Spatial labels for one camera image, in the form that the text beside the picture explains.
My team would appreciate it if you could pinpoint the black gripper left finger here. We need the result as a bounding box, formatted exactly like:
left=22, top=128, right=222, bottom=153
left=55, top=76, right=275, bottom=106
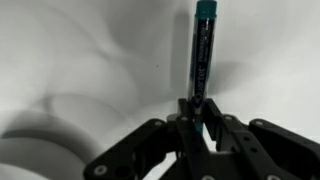
left=83, top=98, right=214, bottom=180

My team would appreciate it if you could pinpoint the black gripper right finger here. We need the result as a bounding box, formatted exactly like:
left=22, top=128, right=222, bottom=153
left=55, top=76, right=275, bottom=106
left=202, top=98, right=320, bottom=180

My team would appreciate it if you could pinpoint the teal black marker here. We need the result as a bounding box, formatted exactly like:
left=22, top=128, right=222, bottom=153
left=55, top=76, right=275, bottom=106
left=186, top=0, right=218, bottom=136

